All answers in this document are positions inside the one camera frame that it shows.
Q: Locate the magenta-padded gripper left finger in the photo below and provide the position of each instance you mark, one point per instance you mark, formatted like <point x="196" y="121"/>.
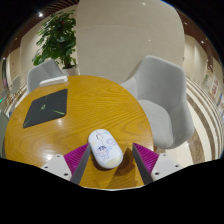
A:
<point x="76" y="159"/>

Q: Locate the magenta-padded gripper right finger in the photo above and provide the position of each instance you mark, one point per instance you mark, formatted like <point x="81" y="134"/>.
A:
<point x="146" y="158"/>

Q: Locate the white printed computer mouse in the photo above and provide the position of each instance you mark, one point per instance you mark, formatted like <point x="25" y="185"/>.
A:
<point x="105" y="149"/>

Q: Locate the black mouse pad green lines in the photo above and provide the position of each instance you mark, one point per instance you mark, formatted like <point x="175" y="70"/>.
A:
<point x="46" y="107"/>

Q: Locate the light grey armchair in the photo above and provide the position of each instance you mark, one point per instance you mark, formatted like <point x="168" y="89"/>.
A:
<point x="163" y="93"/>
<point x="39" y="75"/>

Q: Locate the grey-green chair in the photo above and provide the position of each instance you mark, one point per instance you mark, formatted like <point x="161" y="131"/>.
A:
<point x="2" y="133"/>

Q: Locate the white power strip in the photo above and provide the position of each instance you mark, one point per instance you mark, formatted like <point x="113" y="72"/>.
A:
<point x="53" y="81"/>

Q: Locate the white plant pot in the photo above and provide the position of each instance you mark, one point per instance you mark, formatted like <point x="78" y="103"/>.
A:
<point x="70" y="71"/>

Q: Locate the group of distant chairs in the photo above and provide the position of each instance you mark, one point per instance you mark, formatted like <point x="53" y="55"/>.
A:
<point x="13" y="85"/>

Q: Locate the green leafy potted plant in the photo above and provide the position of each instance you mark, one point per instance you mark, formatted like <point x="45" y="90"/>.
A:
<point x="56" y="38"/>

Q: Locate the red and white wall poster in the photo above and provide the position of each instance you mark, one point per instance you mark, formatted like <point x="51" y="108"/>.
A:
<point x="214" y="88"/>

